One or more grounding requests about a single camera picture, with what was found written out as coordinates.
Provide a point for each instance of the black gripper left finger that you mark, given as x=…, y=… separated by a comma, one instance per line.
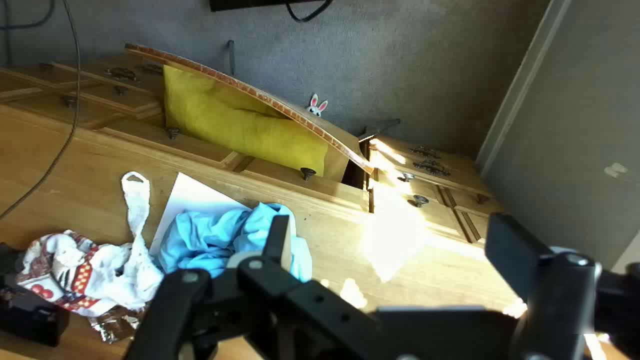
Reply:
x=258, y=300

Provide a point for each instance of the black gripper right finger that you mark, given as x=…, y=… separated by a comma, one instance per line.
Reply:
x=567, y=292

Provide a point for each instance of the light blue cloth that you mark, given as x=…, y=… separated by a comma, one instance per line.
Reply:
x=207, y=241

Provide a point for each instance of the white paper sheet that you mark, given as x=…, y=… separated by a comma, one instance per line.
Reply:
x=191, y=194

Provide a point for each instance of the white patterned cloth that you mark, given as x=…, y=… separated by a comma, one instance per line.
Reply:
x=108, y=284

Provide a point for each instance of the wooden roll-top desk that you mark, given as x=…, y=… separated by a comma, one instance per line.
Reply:
x=69, y=138

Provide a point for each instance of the small bunny figurine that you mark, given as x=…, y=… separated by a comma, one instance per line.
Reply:
x=317, y=104

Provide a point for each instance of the yellow padded envelope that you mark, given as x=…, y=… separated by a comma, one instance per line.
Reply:
x=216, y=113

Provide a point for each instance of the black box on desk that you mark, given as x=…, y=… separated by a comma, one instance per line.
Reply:
x=22, y=313

